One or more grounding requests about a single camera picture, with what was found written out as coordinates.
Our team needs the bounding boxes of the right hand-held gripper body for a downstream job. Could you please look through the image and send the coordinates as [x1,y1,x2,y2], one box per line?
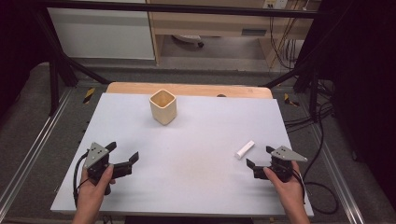
[262,145,309,184]

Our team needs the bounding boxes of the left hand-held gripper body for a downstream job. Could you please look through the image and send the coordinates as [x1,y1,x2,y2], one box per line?
[82,142,117,196]

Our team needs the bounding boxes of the white tube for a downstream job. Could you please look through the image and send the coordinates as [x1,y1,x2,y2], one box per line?
[233,140,256,161]

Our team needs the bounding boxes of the cream square cup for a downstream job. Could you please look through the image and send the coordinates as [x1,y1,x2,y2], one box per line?
[148,89,177,126]

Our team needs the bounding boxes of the person's right hand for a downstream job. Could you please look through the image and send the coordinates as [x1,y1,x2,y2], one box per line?
[262,160,308,207]

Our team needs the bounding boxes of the person's left hand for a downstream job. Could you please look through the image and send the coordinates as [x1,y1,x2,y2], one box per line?
[75,163,116,209]

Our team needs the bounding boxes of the yellow black tape marker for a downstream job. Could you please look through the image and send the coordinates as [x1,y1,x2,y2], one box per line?
[283,92,301,107]
[82,87,96,105]

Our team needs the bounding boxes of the pale grey table mat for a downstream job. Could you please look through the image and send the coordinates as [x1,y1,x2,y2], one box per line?
[49,92,315,218]

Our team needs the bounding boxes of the black metal stand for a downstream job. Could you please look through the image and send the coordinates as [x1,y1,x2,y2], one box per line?
[262,18,337,123]
[31,8,110,117]

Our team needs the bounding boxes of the wooden table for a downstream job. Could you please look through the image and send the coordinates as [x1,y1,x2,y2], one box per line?
[106,81,274,100]

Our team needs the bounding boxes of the white cabinet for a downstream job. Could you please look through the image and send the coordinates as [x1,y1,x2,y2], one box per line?
[47,7,156,61]

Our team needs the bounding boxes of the black curtain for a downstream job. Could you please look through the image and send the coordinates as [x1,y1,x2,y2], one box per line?
[318,0,396,213]
[0,0,43,117]

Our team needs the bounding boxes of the light wooden desk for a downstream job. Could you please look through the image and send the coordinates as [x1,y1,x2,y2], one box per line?
[146,0,322,68]

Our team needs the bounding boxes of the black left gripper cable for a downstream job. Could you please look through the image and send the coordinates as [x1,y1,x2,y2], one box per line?
[72,150,92,208]

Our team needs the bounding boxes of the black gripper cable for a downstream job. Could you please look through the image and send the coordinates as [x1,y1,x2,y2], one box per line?
[72,150,92,208]
[291,118,340,216]

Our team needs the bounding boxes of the black floor cables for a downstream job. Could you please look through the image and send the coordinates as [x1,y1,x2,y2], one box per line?
[284,78,335,133]

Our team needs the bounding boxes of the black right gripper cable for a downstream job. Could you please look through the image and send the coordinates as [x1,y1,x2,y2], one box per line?
[291,118,340,216]

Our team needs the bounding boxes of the aluminium floor rail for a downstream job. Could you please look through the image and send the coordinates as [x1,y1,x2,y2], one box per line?
[310,123,366,224]
[0,88,75,216]

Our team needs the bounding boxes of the hanging cables bundle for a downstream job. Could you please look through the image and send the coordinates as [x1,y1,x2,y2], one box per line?
[268,12,301,71]

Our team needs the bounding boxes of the white wall socket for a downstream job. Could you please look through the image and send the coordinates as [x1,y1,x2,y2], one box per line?
[262,0,290,10]

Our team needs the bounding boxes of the black metal frame bar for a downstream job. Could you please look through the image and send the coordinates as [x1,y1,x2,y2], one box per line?
[36,0,320,19]

